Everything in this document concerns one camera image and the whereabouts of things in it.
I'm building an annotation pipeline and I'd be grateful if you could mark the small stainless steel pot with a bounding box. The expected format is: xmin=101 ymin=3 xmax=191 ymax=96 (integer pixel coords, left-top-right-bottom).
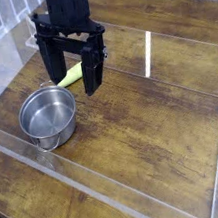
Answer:
xmin=18 ymin=85 xmax=76 ymax=152

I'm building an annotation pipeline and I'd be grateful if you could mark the clear acrylic triangle bracket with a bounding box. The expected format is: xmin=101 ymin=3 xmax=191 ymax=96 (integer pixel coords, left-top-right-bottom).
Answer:
xmin=25 ymin=16 xmax=38 ymax=50

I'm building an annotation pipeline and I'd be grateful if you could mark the clear acrylic front barrier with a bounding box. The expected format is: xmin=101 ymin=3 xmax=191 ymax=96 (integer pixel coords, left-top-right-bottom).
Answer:
xmin=0 ymin=130 xmax=197 ymax=218

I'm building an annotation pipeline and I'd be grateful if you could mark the green handled metal spoon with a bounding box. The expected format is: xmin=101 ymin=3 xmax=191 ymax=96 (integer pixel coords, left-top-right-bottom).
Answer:
xmin=58 ymin=62 xmax=83 ymax=88

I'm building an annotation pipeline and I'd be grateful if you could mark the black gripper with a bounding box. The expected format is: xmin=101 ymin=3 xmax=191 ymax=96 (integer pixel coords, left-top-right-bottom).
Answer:
xmin=31 ymin=0 xmax=106 ymax=96

